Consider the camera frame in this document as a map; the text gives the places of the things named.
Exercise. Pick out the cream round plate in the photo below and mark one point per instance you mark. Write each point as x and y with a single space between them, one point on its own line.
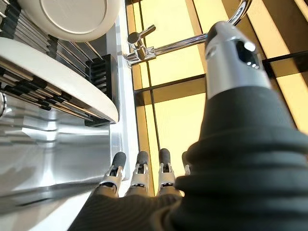
72 79
72 16

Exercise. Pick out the black roll-up drying rack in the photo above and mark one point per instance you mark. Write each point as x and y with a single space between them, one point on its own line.
98 69

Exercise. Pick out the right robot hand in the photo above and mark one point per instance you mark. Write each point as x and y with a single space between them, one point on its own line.
240 168

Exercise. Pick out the chrome gooseneck faucet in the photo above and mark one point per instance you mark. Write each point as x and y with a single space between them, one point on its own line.
142 51

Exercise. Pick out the stainless steel sink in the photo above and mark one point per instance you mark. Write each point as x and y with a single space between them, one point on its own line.
48 156

